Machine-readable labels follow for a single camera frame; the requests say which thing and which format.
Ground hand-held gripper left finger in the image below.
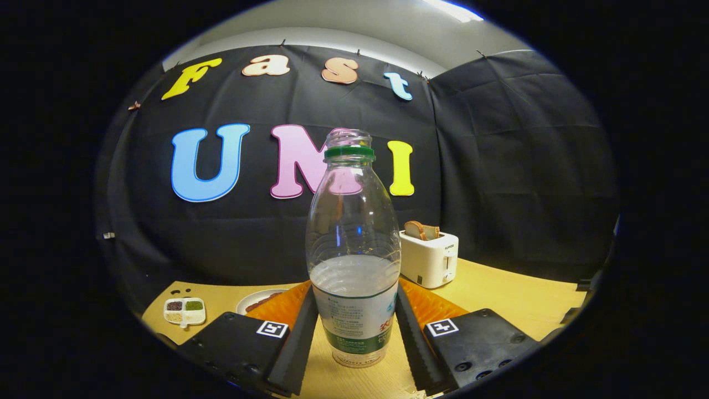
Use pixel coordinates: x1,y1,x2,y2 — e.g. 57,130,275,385
177,281,320,397

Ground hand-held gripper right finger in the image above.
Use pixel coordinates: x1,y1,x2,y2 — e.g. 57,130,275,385
394,279,540,396

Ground clear plastic juice bottle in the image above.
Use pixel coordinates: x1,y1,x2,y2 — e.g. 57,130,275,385
305,129,402,368

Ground red sausage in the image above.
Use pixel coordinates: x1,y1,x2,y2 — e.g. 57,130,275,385
245,292,284,312

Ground white round plate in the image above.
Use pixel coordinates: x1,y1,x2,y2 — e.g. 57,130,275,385
236,289,290,315

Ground white toaster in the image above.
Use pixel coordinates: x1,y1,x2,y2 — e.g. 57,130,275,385
399,230,460,289

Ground wooden table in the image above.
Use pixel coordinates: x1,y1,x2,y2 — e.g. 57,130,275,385
141,258,588,399

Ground white divided condiment tray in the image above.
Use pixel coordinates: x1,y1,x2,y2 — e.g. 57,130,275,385
163,298,207,328

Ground toasted bread slices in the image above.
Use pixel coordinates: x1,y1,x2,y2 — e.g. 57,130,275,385
404,221,441,241

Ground black backdrop cloth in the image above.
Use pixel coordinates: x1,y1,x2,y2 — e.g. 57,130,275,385
95,44,618,311

